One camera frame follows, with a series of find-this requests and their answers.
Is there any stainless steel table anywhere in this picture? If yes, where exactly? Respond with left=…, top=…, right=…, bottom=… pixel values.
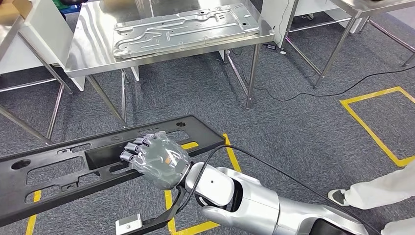
left=0, top=14, right=73, bottom=145
left=280, top=0, right=415, bottom=89

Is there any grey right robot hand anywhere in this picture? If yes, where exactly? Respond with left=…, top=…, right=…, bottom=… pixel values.
left=119, top=130, right=192, bottom=191

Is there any brown cardboard box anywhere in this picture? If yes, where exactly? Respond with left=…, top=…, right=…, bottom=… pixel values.
left=0, top=0, right=33, bottom=26

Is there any stamped grey metal panel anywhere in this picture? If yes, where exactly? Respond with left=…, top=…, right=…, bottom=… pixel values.
left=112, top=3, right=261, bottom=60

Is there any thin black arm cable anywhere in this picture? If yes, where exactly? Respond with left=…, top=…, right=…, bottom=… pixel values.
left=180, top=144, right=382, bottom=235

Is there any person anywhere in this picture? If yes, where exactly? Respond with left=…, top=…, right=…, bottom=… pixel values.
left=327, top=162, right=415, bottom=235

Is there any black floor cable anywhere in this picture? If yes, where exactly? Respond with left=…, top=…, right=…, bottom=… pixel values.
left=227, top=48, right=415, bottom=103

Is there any white cabinet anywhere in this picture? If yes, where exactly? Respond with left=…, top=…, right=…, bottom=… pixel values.
left=0, top=0, right=87, bottom=92
left=261, top=0, right=364, bottom=55

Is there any yellow floor tape square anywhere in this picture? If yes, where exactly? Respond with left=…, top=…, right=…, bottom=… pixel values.
left=340, top=86, right=415, bottom=168
left=25, top=133, right=242, bottom=235

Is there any black plastic frame part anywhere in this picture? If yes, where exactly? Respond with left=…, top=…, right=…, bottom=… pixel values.
left=0, top=114, right=227, bottom=228

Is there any stainless steel workbench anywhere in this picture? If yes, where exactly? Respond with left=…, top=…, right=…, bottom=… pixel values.
left=64, top=0, right=276, bottom=128

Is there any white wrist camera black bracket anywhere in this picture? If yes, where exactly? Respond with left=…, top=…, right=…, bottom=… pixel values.
left=115, top=186, right=189, bottom=235

